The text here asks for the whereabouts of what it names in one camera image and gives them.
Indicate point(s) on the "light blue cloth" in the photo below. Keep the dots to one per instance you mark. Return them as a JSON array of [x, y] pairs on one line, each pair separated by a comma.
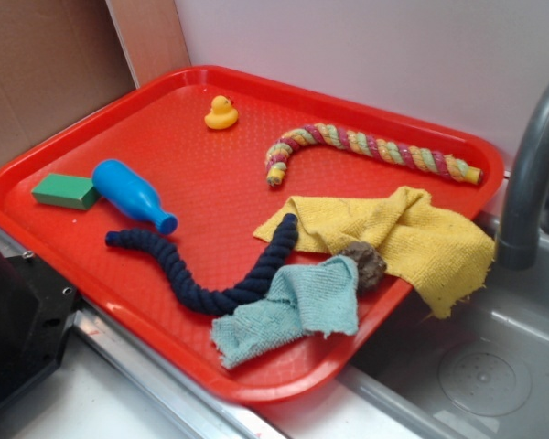
[[302, 300]]

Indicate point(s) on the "red plastic tray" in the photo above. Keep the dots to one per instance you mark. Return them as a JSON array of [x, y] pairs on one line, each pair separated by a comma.
[[214, 181]]

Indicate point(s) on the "brown lumpy ball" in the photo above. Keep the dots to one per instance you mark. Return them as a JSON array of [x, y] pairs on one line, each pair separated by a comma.
[[371, 267]]

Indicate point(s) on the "brown cardboard panel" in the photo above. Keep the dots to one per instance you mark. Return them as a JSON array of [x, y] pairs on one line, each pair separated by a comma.
[[59, 62]]

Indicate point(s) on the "yellow cloth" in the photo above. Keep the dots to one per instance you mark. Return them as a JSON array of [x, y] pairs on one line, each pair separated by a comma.
[[443, 255]]

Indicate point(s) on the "blue plastic bottle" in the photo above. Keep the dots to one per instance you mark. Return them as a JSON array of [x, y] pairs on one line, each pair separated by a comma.
[[131, 194]]

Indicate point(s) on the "grey toy faucet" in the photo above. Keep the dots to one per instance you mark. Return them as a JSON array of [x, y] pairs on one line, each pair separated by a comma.
[[525, 210]]

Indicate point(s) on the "green rectangular block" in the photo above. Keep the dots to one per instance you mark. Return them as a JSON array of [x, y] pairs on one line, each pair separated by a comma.
[[66, 191]]

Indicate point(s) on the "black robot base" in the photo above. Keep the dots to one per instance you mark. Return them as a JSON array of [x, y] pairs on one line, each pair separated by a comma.
[[37, 306]]

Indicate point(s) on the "grey toy sink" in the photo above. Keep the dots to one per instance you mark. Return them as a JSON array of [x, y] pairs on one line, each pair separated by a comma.
[[481, 373]]

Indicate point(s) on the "yellow rubber duck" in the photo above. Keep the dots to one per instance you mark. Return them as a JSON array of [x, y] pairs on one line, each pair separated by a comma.
[[222, 115]]

